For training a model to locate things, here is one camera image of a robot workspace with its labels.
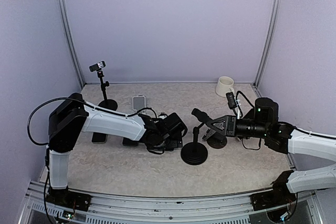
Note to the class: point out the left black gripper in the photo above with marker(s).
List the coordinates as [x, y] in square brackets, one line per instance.
[178, 137]

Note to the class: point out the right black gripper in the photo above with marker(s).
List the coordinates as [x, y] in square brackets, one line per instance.
[210, 124]

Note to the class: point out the small black disc phone stand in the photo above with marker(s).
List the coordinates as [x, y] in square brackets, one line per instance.
[217, 142]

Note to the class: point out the white folding phone stand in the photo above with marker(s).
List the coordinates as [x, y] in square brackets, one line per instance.
[138, 102]

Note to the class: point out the black round-base phone stand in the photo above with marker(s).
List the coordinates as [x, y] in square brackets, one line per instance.
[106, 103]

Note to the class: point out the black smartphone white back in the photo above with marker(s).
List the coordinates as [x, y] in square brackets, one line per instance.
[98, 138]

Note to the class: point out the blue-edged black smartphone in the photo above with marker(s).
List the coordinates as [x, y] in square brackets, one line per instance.
[176, 142]

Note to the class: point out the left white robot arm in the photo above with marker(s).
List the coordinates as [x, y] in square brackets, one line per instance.
[75, 116]

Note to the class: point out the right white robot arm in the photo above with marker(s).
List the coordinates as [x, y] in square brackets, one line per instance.
[313, 144]

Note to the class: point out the cream ceramic mug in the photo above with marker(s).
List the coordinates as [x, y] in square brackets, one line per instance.
[224, 85]

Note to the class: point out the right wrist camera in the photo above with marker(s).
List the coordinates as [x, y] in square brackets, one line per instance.
[233, 104]

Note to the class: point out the front aluminium rail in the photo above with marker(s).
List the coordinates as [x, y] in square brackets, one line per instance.
[108, 208]

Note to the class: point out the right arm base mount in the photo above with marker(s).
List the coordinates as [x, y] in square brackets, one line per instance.
[271, 198]

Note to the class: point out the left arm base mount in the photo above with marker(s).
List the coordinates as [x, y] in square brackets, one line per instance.
[69, 199]

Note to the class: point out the right aluminium frame post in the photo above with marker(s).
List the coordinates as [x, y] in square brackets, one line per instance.
[267, 45]

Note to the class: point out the aluminium frame post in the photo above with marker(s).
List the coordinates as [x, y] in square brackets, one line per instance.
[267, 45]
[70, 43]

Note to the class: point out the left aluminium frame post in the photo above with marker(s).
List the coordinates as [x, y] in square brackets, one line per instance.
[70, 43]

